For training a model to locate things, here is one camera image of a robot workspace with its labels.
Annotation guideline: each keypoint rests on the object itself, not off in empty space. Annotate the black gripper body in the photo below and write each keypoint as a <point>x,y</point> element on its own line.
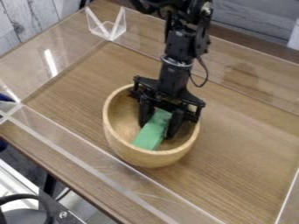
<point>166,92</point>

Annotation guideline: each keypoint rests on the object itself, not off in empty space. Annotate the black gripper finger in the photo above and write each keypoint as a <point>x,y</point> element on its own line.
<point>174,123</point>
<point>145,111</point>

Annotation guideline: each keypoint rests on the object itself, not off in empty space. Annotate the brown wooden bowl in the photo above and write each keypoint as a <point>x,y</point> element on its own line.
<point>120,128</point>

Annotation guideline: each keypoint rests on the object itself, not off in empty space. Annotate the green rectangular block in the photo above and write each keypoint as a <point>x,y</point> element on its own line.
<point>150,134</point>

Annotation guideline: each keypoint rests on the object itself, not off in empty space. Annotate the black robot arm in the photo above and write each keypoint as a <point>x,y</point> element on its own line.
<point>186,42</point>

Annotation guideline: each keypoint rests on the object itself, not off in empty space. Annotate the white object at right edge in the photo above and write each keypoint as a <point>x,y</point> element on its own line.
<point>293,38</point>

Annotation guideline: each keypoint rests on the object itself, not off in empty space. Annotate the blue object at left edge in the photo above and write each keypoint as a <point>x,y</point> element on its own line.
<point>5,98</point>

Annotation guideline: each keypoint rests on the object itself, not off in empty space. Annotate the clear acrylic enclosure wall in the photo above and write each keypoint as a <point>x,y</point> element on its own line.
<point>237,178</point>

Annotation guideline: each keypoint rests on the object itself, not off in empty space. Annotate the black metal bracket with screw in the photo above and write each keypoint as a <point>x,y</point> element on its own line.
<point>61,214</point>

